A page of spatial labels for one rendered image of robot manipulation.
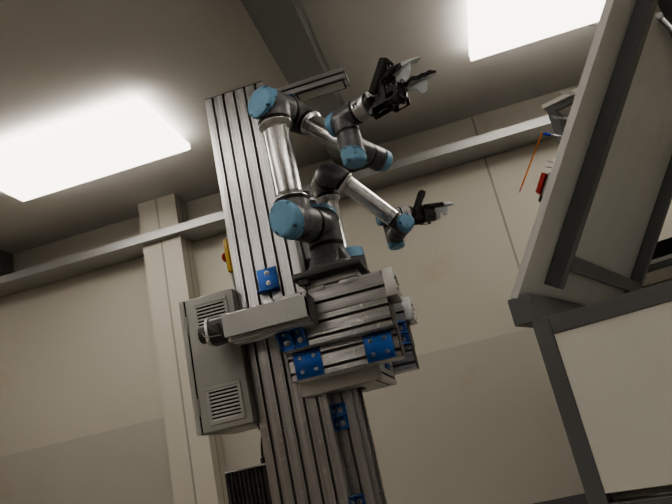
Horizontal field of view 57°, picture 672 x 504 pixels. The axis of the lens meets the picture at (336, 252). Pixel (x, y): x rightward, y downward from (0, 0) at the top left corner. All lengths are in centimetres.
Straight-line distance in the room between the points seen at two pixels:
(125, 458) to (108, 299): 118
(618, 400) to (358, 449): 97
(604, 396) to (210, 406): 128
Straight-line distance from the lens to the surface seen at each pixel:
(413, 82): 188
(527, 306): 150
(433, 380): 419
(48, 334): 533
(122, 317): 499
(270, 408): 217
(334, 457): 211
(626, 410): 145
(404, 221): 263
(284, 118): 209
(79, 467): 506
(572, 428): 148
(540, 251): 155
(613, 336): 145
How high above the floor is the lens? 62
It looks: 17 degrees up
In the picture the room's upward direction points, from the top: 13 degrees counter-clockwise
